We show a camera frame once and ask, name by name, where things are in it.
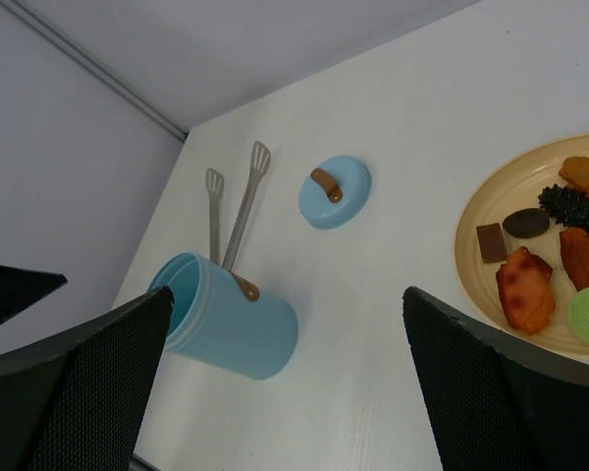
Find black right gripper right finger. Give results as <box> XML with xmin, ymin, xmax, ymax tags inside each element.
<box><xmin>402</xmin><ymin>287</ymin><xmax>589</xmax><ymax>470</ymax></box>

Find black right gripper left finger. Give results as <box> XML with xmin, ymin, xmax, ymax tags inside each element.
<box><xmin>0</xmin><ymin>287</ymin><xmax>174</xmax><ymax>470</ymax></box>

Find red orange grilled piece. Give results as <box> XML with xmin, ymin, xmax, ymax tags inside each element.
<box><xmin>496</xmin><ymin>246</ymin><xmax>556</xmax><ymax>336</ymax></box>

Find light blue cylindrical container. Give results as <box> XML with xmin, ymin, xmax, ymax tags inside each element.
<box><xmin>148</xmin><ymin>252</ymin><xmax>298</xmax><ymax>380</ymax></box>

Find metal serving tongs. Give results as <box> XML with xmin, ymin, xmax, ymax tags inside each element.
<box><xmin>205</xmin><ymin>140</ymin><xmax>272</xmax><ymax>272</ymax></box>

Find brown chocolate square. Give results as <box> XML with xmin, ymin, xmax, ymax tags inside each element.
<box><xmin>476</xmin><ymin>223</ymin><xmax>508</xmax><ymax>264</ymax></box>

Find orange madeleine cake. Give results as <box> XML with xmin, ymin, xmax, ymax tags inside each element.
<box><xmin>560</xmin><ymin>228</ymin><xmax>589</xmax><ymax>291</ymax></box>

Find dark brown round cookie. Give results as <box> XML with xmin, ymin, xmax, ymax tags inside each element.
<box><xmin>502</xmin><ymin>208</ymin><xmax>551</xmax><ymax>239</ymax></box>

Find black spiky sea cucumber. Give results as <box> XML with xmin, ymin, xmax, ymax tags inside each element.
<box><xmin>538</xmin><ymin>184</ymin><xmax>589</xmax><ymax>235</ymax></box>

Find beige round plate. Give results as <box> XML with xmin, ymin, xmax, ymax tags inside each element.
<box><xmin>454</xmin><ymin>133</ymin><xmax>589</xmax><ymax>360</ymax></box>

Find orange yellow fried piece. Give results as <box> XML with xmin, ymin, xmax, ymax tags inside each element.
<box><xmin>559</xmin><ymin>156</ymin><xmax>589</xmax><ymax>196</ymax></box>

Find light blue round lid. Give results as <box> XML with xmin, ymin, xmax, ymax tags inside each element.
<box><xmin>297</xmin><ymin>155</ymin><xmax>372</xmax><ymax>230</ymax></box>

